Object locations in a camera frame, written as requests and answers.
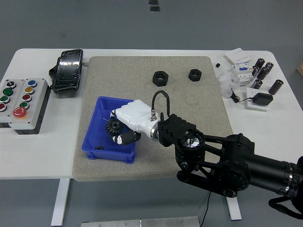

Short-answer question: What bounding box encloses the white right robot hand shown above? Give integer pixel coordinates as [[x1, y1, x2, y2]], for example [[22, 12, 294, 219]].
[[110, 99, 159, 146]]

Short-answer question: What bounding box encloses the large black bevel gear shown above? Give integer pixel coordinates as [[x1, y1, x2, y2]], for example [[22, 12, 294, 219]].
[[105, 118, 128, 136]]

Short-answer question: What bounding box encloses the large black hex nut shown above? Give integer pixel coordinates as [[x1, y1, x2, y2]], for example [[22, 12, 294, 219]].
[[152, 70, 170, 87]]

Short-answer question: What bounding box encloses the blue plastic box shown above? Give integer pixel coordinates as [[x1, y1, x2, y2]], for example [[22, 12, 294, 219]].
[[81, 96, 137, 164]]

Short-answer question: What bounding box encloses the small black hex nut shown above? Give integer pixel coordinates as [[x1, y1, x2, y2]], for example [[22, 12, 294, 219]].
[[188, 69, 203, 82]]

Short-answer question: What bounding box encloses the grey button box with emergency stop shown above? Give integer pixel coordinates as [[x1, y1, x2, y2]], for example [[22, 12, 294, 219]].
[[9, 78, 52, 135]]

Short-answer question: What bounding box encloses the grey button box with selector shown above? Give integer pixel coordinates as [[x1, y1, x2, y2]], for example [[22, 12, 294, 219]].
[[0, 79, 26, 130]]

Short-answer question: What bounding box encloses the grey-brown mat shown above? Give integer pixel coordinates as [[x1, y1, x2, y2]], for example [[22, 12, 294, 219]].
[[72, 56, 234, 182]]

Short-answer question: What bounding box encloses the black wrapped foot pedal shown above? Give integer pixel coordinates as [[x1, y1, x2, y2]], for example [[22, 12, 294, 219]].
[[48, 48, 85, 95]]

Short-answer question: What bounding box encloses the crumpled clear plastic bag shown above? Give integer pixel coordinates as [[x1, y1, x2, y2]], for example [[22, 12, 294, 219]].
[[217, 71, 240, 99]]

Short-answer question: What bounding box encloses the white table leg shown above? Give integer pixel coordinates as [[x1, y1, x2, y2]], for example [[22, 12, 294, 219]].
[[224, 196, 242, 220], [51, 178, 71, 227]]

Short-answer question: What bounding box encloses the white circuit breaker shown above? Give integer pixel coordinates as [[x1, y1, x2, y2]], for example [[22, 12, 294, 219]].
[[231, 61, 254, 87]]

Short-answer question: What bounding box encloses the flat white carton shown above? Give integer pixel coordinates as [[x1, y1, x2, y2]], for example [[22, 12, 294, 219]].
[[224, 48, 252, 64]]

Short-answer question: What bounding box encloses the black power adapter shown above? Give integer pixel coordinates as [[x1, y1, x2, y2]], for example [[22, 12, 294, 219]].
[[252, 93, 273, 106]]

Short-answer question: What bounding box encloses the black adapter cord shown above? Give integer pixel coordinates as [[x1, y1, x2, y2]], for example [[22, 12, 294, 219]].
[[230, 89, 255, 104]]

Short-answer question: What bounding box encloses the thin black hanging cable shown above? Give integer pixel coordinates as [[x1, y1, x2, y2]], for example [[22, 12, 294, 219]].
[[203, 191, 213, 227]]

